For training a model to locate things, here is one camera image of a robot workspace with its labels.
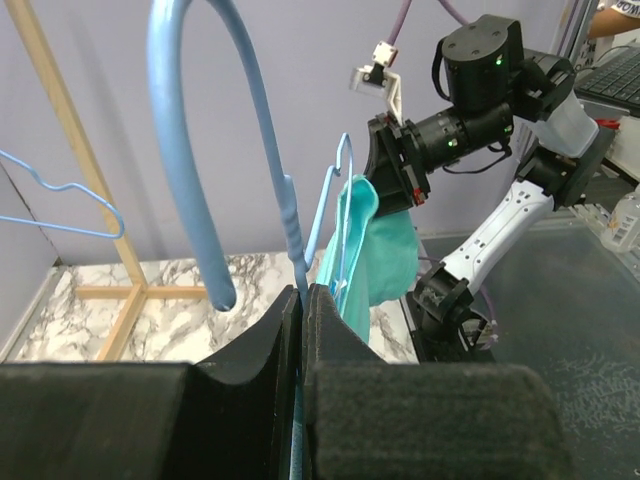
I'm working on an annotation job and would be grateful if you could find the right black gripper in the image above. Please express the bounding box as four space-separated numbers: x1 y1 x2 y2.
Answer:
363 115 431 216

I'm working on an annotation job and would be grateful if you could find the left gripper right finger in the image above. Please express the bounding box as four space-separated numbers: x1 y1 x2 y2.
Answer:
302 285 575 479

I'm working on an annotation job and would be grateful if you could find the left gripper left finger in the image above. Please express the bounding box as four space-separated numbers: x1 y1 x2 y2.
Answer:
1 287 302 479

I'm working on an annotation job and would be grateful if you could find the teal t shirt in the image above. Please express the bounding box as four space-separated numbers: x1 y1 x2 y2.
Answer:
315 175 419 343

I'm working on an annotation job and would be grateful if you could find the blue hanger of teal shirt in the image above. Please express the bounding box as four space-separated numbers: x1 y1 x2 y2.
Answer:
146 0 357 480

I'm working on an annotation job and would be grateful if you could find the light blue wire hanger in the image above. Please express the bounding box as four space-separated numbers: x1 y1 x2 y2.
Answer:
1 150 126 241

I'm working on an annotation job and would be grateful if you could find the wooden clothes rack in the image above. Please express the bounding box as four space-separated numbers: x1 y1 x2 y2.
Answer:
10 1 211 361

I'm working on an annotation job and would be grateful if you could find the clear plastic bottle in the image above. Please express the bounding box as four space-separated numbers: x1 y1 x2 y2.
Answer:
600 187 639 254

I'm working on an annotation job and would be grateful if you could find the black computer keyboard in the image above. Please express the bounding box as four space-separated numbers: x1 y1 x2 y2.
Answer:
575 43 640 118

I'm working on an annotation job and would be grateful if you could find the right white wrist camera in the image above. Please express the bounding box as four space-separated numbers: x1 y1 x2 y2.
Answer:
349 41 404 126

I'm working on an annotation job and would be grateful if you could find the aluminium frame rail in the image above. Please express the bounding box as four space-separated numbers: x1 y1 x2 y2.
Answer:
554 0 601 76

